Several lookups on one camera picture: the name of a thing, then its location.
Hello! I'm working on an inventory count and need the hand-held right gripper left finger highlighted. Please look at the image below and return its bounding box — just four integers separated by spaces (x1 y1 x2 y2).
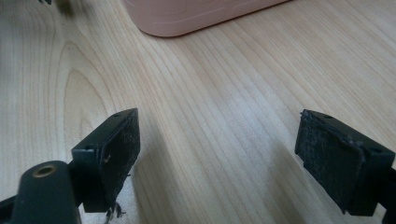
71 107 141 215

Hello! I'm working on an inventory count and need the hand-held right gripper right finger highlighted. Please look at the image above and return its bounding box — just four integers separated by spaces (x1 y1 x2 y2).
294 108 396 217

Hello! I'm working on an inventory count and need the pink plastic basin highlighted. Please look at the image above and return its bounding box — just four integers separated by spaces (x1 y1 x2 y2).
123 0 294 38

